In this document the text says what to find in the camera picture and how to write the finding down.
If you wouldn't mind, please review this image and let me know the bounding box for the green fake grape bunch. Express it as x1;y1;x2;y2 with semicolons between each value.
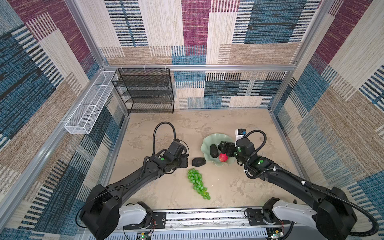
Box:
187;169;211;200

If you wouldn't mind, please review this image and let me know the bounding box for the red fake apple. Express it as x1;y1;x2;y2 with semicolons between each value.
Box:
219;153;229;163

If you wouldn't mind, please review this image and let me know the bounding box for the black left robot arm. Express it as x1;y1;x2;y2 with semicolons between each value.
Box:
79;152;189;240

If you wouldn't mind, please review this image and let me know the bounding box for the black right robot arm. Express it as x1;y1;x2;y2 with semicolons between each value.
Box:
218;138;358;240

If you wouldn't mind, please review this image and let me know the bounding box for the mint green wavy fruit bowl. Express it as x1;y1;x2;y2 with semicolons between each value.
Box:
201;133;236;167

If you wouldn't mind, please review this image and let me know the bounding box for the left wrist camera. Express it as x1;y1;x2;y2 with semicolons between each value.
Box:
163;140;189;163

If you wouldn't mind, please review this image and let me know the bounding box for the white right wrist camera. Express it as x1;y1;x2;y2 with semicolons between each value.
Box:
236;129;247;142

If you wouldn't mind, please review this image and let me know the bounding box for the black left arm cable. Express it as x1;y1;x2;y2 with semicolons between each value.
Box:
152;121;177;156

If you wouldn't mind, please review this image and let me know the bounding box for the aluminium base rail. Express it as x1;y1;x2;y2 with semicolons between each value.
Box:
101;206;328;240

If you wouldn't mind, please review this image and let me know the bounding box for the black wire mesh shelf rack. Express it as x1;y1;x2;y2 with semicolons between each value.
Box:
112;68;175;114

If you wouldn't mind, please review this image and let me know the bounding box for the white wire mesh wall basket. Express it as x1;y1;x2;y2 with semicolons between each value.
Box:
65;71;115;135

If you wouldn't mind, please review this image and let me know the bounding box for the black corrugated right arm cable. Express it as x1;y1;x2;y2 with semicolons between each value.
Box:
242;129;380;237

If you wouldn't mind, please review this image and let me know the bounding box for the aluminium corner frame post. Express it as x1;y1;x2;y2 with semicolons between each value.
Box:
268;0;328;112

